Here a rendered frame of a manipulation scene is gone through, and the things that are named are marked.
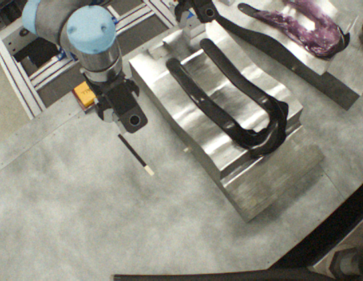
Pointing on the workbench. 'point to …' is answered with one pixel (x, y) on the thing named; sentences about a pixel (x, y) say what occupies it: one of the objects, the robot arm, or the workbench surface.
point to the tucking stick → (136, 155)
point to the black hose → (196, 277)
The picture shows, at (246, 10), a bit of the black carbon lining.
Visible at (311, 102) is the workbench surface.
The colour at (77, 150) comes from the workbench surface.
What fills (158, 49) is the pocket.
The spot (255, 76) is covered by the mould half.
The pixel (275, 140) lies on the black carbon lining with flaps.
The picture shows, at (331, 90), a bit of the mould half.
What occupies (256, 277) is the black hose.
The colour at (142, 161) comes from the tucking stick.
